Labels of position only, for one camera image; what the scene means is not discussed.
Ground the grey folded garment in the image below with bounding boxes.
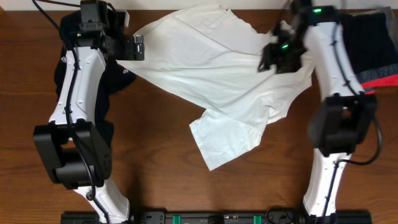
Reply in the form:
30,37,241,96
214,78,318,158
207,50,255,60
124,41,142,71
351,7,397,36

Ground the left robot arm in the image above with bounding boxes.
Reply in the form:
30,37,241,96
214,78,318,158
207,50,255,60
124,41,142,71
34,17,144,223

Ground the black folded shorts red trim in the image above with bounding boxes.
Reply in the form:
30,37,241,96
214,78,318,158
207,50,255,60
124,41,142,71
341,12,397,92

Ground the black t-shirt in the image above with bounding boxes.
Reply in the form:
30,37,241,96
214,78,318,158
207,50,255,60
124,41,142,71
54,11,136,147

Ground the white t-shirt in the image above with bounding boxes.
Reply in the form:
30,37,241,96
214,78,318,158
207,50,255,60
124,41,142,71
121,3,314,170

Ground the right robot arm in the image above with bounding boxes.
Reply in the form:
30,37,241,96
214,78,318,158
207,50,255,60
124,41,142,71
257,1,382,223

